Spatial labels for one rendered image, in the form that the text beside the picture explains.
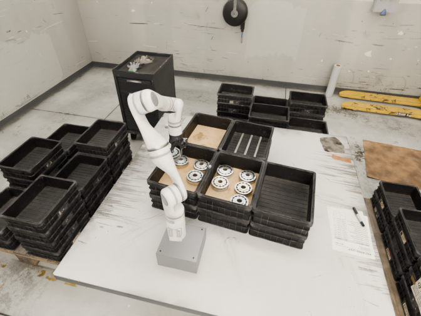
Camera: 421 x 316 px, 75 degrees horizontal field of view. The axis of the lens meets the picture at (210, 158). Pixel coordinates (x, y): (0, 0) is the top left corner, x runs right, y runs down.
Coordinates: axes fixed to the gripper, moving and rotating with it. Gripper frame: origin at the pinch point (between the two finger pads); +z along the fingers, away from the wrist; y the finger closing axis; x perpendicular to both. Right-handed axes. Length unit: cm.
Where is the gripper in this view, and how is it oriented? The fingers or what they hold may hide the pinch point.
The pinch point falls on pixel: (176, 152)
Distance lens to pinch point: 162.6
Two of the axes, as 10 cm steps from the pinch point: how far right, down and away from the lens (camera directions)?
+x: -3.4, -6.0, 7.3
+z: -0.2, 7.8, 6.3
